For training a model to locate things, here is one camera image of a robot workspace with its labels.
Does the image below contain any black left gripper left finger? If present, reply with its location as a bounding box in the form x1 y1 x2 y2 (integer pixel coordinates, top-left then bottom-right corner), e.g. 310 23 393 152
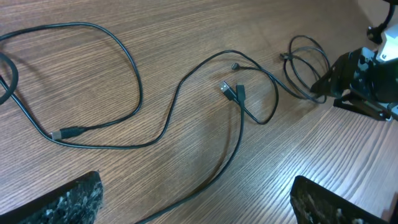
1 171 103 223

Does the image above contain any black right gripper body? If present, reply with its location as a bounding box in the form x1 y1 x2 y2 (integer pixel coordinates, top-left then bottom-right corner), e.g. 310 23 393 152
310 47 397 121

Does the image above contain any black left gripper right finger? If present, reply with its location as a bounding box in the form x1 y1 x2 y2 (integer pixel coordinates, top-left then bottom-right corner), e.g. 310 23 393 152
290 175 392 224

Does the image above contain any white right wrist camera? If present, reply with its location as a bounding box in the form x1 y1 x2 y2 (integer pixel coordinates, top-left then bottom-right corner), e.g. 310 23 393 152
376 24 398 63

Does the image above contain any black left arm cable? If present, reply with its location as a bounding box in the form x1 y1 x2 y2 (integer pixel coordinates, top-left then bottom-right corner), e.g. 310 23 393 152
0 51 19 105

